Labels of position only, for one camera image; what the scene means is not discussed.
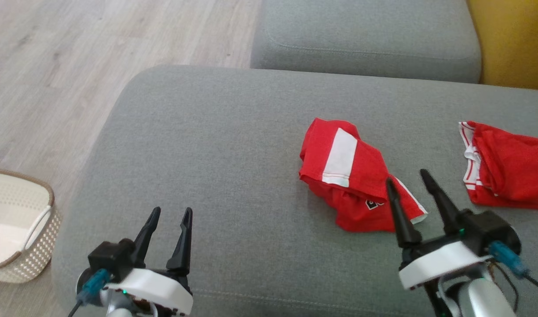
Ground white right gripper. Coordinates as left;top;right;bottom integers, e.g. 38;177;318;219
385;169;494;290

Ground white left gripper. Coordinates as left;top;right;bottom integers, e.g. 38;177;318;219
102;206;194;315

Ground red basketball shorts white stripes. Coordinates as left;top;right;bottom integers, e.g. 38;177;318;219
299;118;428;233

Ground red basketball jersey number 23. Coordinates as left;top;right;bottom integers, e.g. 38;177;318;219
459;121;538;210

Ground large grey sofa chaise cushion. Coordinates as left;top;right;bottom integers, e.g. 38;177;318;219
51;65;538;317

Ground cream laundry basket brown rim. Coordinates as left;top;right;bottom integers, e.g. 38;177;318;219
0;167;62;284

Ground grey sofa seat cushion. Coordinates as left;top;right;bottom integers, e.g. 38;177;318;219
250;0;483;84

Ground long yellow sofa back cushion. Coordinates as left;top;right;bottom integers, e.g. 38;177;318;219
466;0;538;92

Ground black left cable blue plug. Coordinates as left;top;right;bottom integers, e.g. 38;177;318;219
66;269;111;317

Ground black cable blue plug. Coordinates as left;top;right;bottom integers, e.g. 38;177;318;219
489;241;538;293
66;269;111;317

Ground black right cable blue plug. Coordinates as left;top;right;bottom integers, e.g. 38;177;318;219
489;241;538;293

